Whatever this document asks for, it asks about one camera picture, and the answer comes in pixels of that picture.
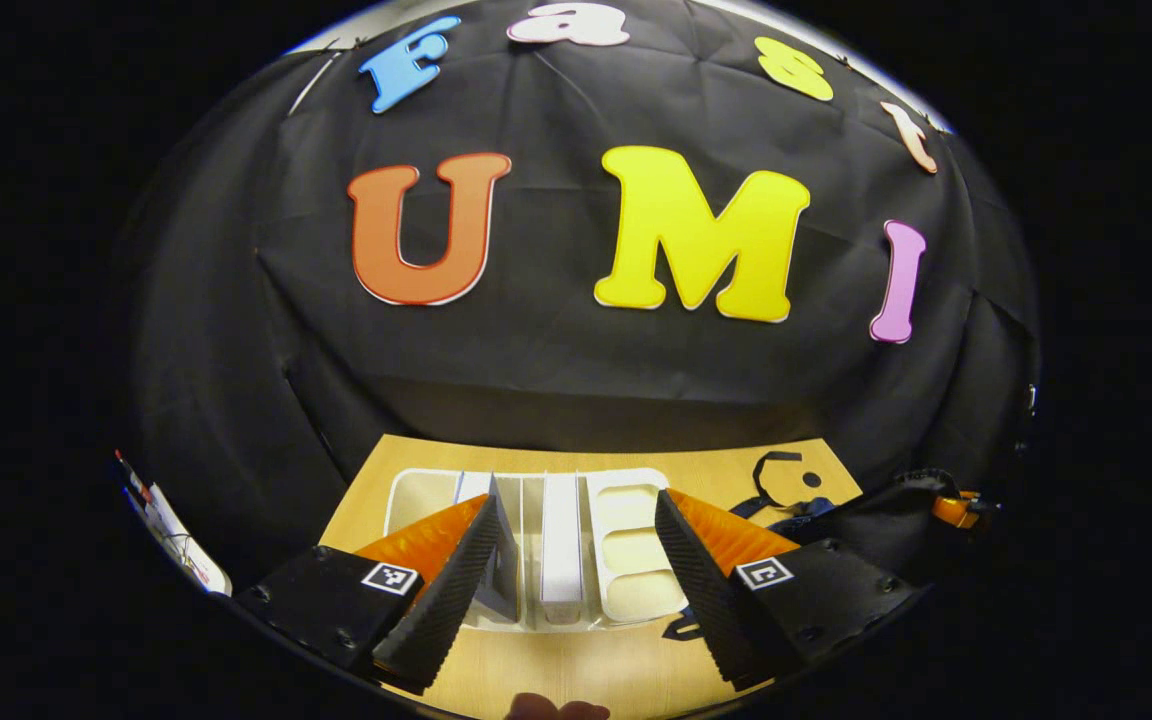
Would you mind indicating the navy blue schoolbag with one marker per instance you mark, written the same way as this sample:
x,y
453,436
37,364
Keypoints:
x,y
876,520

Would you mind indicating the white plastic bookshelf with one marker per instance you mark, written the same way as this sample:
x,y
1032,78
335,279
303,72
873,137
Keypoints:
x,y
626,550

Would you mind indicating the white cover book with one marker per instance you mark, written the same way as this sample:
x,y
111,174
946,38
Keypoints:
x,y
561,550

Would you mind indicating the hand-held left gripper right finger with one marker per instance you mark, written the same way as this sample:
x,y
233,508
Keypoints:
x,y
701,590

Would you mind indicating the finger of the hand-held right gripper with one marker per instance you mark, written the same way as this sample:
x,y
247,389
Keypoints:
x,y
956,511

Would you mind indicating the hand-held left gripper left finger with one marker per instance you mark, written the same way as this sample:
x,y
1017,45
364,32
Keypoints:
x,y
456,590

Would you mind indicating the grey-blue cover book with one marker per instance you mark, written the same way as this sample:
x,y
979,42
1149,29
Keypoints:
x,y
506,580

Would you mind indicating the white panel with electronics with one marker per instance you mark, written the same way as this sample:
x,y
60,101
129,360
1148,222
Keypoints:
x,y
186,550

